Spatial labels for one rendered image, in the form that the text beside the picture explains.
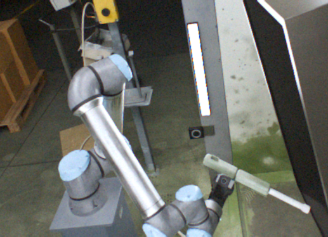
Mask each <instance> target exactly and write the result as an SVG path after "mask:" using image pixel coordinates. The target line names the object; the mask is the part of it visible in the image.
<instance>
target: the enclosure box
mask: <svg viewBox="0 0 328 237"><path fill-rule="evenodd" d="M241 1H242V5H243V8H244V11H245V14H246V18H247V21H248V24H249V28H250V31H251V35H252V37H253V41H254V45H255V48H256V52H257V54H258V58H259V62H260V65H261V69H262V71H263V75H264V78H265V82H266V86H267V88H268V92H269V95H270V98H271V101H272V105H273V109H274V111H275V115H276V118H277V122H278V125H279V128H280V132H281V135H282V139H283V142H284V145H285V149H286V152H287V156H288V159H289V162H290V165H291V169H292V173H293V176H294V179H295V182H296V186H297V188H298V190H299V192H300V194H301V196H302V198H303V200H304V202H305V204H306V205H308V206H310V211H309V212H310V214H311V216H312V218H313V220H314V222H315V225H316V227H317V229H318V231H319V233H320V235H321V237H328V0H241Z"/></svg>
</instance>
